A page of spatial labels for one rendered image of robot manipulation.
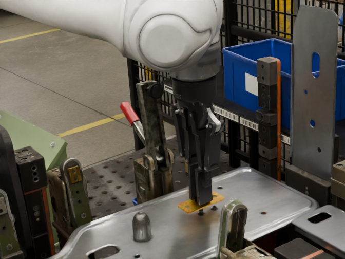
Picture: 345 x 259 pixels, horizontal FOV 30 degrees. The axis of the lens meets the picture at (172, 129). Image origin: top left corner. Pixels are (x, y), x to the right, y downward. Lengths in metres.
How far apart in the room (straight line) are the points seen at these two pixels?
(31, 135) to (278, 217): 0.79
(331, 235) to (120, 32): 0.51
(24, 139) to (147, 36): 0.97
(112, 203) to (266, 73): 0.71
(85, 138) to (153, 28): 3.42
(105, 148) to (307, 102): 2.84
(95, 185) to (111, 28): 1.16
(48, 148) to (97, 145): 2.44
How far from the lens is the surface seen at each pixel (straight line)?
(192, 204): 1.17
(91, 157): 3.93
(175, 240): 1.12
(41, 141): 1.69
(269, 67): 1.38
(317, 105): 1.27
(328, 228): 1.15
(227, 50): 1.65
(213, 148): 1.09
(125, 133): 4.23
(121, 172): 2.07
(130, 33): 0.85
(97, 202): 1.91
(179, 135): 1.15
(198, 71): 1.04
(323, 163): 1.30
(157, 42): 0.82
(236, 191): 1.27
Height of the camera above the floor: 1.59
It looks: 22 degrees down
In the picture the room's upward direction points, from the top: 4 degrees counter-clockwise
